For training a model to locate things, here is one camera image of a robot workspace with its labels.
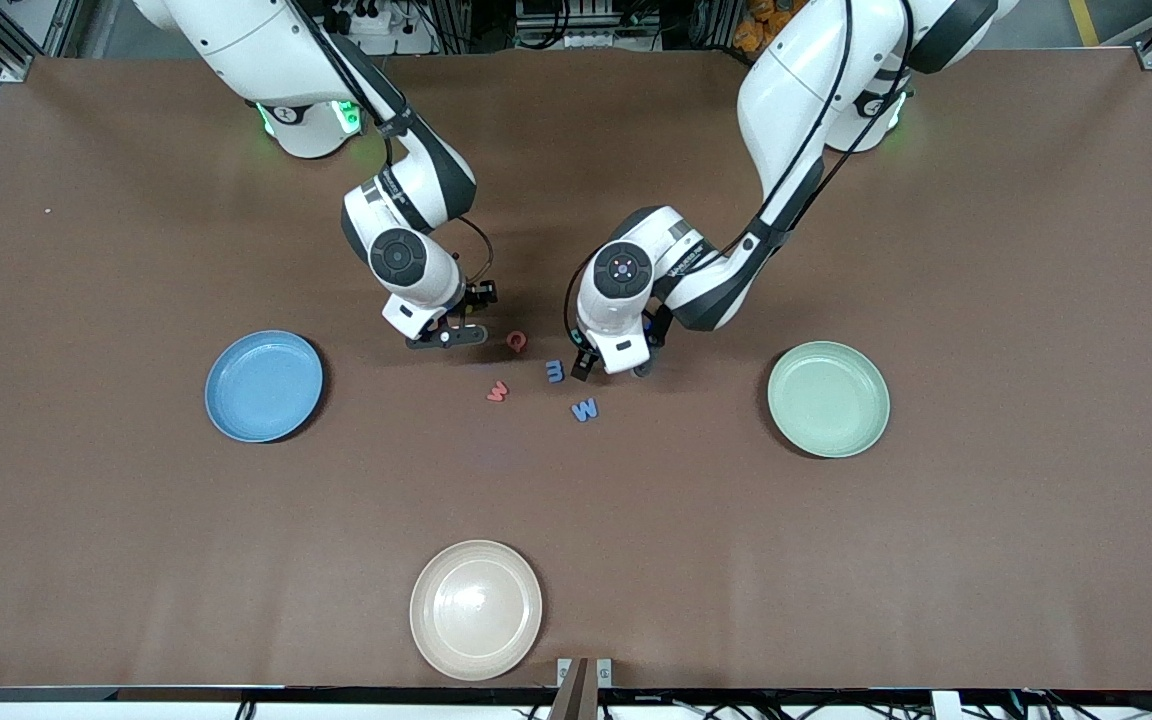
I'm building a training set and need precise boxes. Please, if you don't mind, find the brown table cover sheet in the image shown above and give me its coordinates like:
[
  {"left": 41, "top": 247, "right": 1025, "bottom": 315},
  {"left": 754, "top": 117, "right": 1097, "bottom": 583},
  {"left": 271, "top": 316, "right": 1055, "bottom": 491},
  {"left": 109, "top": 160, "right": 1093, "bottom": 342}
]
[{"left": 0, "top": 48, "right": 1152, "bottom": 691}]

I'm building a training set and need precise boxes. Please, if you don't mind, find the blue plate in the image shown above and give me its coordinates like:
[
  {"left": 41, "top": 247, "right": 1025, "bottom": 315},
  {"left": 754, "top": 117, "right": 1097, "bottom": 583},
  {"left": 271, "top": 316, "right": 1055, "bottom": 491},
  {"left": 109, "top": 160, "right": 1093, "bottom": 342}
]
[{"left": 204, "top": 330, "right": 325, "bottom": 444}]

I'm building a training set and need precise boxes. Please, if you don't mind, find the pale green plate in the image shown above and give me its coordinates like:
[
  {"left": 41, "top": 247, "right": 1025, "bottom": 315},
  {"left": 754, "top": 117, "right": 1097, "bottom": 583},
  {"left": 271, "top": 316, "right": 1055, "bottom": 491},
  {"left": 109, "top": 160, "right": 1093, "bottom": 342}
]
[{"left": 767, "top": 341, "right": 891, "bottom": 459}]

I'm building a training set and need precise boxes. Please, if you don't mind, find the beige plate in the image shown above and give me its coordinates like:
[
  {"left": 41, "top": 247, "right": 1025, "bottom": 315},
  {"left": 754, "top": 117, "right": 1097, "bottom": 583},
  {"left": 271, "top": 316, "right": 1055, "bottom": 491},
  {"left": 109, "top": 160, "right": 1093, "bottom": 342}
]
[{"left": 409, "top": 540, "right": 544, "bottom": 682}]

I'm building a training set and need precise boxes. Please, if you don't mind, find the white power strip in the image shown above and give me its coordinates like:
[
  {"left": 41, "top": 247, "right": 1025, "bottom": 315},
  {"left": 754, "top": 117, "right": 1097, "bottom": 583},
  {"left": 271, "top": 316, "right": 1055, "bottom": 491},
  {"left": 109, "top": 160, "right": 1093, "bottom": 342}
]
[{"left": 331, "top": 0, "right": 437, "bottom": 56}]

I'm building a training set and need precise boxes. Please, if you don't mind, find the grey equipment rack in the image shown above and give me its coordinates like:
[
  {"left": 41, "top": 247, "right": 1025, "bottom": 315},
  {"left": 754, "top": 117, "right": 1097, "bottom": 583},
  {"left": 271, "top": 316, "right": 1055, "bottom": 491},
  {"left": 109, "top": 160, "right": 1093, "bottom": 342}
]
[{"left": 511, "top": 0, "right": 667, "bottom": 51}]

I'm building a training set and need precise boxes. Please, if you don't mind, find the pile of orange objects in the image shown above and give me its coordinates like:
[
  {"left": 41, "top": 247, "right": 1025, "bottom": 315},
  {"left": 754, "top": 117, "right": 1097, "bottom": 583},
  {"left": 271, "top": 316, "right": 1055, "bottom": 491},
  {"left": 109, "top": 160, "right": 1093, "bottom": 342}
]
[{"left": 733, "top": 0, "right": 799, "bottom": 56}]

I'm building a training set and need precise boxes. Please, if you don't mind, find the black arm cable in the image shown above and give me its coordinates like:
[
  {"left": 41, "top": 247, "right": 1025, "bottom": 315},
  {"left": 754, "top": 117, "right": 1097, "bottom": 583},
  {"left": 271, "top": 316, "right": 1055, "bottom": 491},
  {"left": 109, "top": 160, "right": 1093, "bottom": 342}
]
[
  {"left": 564, "top": 0, "right": 917, "bottom": 351},
  {"left": 281, "top": 0, "right": 495, "bottom": 291}
]

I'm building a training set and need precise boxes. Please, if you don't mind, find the grey metal camera bracket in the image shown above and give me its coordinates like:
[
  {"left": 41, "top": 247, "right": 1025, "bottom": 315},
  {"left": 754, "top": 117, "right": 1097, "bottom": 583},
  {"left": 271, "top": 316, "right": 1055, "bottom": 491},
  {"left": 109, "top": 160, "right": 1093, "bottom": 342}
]
[{"left": 548, "top": 657, "right": 613, "bottom": 720}]

